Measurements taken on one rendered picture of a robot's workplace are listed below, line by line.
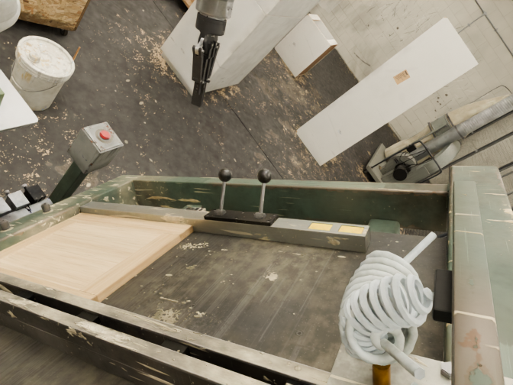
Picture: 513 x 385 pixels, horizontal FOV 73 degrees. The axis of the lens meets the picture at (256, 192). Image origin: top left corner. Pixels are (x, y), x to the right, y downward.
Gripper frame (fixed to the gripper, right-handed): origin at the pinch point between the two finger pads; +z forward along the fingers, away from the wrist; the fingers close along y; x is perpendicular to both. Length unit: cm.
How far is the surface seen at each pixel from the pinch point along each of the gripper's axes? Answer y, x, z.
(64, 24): 139, 169, 41
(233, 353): -63, -36, 6
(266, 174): -15.2, -27.5, 7.5
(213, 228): -20.7, -19.1, 25.6
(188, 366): -66, -32, 8
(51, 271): -44, 11, 38
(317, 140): 345, -33, 137
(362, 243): -27, -53, 8
